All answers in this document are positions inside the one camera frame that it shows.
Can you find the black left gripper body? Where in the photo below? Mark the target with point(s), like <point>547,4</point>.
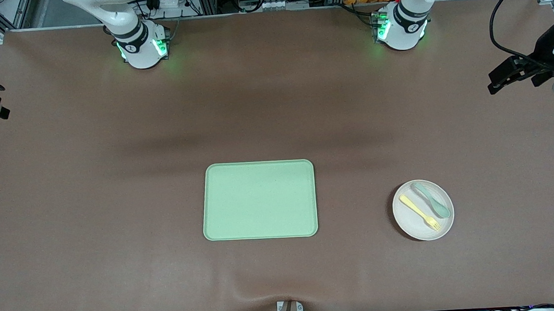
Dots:
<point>543,51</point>

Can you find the teal green plastic spoon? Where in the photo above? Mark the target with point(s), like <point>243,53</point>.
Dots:
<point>440,209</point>

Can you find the yellow plastic fork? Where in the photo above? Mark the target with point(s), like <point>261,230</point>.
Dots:
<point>417,209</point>

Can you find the pale pink round plate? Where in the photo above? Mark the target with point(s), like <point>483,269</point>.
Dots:
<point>408,222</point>

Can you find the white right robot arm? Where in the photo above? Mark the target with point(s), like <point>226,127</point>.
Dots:
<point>141,53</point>

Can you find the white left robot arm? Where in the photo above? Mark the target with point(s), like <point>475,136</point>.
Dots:
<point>401,32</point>

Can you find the brown table mat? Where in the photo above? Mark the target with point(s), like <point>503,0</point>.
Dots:
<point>118,232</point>

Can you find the white power strip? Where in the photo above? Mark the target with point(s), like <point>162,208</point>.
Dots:
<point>169,2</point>

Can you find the light green rectangular tray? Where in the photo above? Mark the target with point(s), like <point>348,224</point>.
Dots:
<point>260,200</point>

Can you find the silver clamp bracket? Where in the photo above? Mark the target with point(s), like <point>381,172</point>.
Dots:
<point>300,308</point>

